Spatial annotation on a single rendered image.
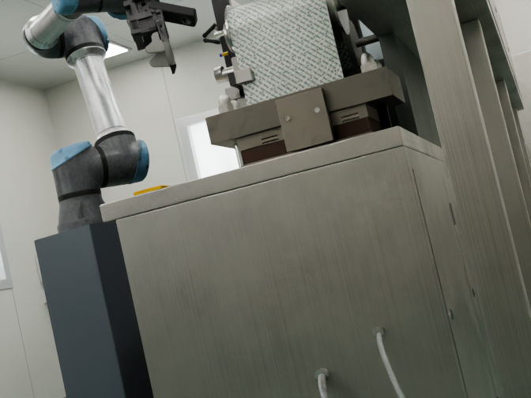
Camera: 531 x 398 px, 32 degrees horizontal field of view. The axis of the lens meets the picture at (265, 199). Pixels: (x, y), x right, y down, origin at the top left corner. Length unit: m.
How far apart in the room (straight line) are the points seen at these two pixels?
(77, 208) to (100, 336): 0.34
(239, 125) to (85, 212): 0.66
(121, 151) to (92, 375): 0.60
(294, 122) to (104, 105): 0.86
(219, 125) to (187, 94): 6.31
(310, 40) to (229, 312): 0.65
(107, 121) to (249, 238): 0.85
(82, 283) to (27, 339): 5.29
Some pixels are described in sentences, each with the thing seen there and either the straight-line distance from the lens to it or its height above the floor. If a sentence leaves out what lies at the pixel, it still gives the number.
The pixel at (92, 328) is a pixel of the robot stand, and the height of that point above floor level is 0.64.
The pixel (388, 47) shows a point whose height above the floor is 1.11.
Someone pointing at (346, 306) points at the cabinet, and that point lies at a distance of 1.84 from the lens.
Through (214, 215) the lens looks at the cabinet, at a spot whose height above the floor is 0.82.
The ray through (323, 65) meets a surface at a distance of 2.13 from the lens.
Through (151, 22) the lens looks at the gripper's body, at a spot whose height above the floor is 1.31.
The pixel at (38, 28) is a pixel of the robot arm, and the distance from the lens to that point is 2.60.
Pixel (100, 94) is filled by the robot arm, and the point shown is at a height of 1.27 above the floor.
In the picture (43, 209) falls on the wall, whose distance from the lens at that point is 8.33.
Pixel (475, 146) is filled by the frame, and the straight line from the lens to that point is 1.29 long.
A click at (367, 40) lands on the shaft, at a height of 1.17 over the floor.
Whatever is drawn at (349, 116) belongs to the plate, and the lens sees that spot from 1.91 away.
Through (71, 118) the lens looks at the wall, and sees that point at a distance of 8.76.
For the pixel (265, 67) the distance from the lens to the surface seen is 2.17.
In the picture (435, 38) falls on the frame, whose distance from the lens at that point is 1.31.
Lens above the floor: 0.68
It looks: 5 degrees up
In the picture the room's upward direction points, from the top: 13 degrees counter-clockwise
